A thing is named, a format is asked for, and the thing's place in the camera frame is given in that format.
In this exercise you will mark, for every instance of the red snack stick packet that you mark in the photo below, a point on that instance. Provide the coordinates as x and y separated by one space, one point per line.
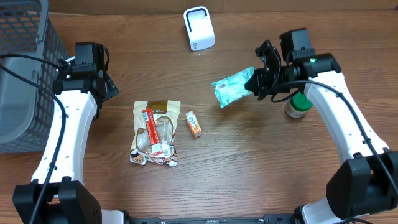
156 148

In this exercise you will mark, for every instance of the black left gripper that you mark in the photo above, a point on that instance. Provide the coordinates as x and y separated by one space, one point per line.
112 88

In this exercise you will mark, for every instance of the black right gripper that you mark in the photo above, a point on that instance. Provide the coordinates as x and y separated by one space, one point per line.
259 79

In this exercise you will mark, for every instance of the green lid jar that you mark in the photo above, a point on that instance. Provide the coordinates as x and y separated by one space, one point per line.
297 105

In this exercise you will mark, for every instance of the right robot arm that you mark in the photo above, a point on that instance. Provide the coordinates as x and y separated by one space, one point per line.
366 182

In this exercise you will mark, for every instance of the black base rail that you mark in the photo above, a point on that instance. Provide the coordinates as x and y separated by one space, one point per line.
266 219

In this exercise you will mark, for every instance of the brown white snack bag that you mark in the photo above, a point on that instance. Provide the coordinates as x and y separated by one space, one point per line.
155 124

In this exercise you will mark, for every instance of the teal wet wipes pack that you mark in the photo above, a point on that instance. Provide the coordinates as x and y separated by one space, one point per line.
232 88

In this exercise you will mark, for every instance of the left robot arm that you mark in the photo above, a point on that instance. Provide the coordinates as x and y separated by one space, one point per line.
56 193

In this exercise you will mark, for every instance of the white barcode scanner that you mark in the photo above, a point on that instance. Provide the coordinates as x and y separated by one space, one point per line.
199 28

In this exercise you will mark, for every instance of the orange Kleenex tissue pack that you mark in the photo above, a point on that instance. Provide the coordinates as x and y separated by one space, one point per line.
193 124

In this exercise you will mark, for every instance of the grey plastic mesh basket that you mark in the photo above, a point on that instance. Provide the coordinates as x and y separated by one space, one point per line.
31 43

